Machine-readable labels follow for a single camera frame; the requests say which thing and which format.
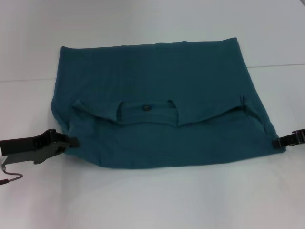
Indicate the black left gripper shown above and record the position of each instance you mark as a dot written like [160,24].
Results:
[26,146]

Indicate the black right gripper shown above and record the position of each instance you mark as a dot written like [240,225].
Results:
[297,137]

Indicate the teal FREE print t-shirt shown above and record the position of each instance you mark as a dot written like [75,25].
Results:
[155,76]

